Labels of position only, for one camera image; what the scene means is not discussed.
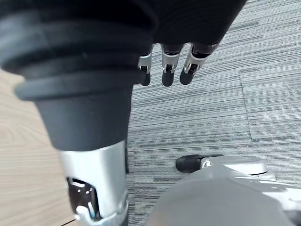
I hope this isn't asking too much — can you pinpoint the silver robot leg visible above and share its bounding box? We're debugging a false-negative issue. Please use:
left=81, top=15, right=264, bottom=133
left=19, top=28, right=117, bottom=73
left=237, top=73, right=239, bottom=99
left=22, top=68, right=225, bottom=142
left=146, top=156, right=301, bottom=226

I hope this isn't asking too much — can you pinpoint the dark robot foot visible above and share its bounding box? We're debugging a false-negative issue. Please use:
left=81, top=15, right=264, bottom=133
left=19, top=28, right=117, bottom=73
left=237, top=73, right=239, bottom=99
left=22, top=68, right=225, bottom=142
left=175, top=154, right=224, bottom=174

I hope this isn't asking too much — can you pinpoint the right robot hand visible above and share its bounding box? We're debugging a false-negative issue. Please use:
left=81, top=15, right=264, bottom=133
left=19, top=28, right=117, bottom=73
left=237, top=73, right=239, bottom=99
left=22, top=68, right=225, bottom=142
left=0, top=0, right=247, bottom=226

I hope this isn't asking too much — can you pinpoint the light wood cabinet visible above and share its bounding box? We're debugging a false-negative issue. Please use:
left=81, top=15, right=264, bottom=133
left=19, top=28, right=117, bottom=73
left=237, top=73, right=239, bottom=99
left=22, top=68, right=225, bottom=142
left=0, top=65, right=78, bottom=226

